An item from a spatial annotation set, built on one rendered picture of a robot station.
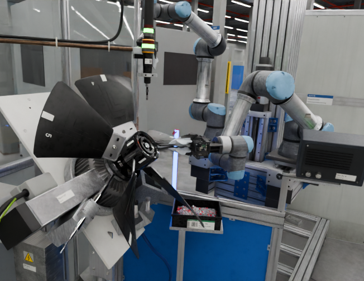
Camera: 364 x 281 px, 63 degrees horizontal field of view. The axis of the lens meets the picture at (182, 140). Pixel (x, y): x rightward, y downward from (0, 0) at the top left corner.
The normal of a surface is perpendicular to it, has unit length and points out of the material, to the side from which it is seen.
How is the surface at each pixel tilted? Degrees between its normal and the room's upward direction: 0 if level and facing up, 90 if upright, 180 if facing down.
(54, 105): 73
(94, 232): 50
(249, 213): 90
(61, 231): 102
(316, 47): 90
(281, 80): 86
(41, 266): 90
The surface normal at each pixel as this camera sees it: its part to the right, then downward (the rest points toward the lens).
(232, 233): -0.33, 0.22
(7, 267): 0.94, 0.13
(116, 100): 0.27, -0.47
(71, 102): 0.73, -0.09
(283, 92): 0.39, 0.17
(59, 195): 0.76, -0.53
